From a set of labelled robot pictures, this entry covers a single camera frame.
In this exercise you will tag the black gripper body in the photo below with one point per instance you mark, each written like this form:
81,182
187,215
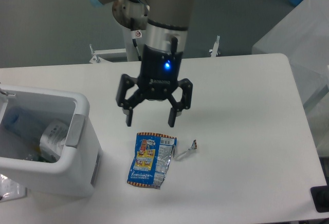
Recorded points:
158,73

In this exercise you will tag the blue snack wrapper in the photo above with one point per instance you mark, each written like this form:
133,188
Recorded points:
152,157

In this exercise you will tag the white plastic bag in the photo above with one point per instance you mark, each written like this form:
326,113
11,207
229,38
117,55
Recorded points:
53,139

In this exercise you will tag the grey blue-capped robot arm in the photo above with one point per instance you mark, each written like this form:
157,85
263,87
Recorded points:
167,25

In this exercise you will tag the white open trash can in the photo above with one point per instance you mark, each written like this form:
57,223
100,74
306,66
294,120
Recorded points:
25,114

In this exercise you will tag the metal table clamp bolt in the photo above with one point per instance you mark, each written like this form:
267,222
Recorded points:
214,51

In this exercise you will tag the clear plastic sheet under bin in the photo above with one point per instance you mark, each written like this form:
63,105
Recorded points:
11,190

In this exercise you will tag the black device at table edge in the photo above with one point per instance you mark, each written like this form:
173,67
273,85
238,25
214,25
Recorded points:
320,198

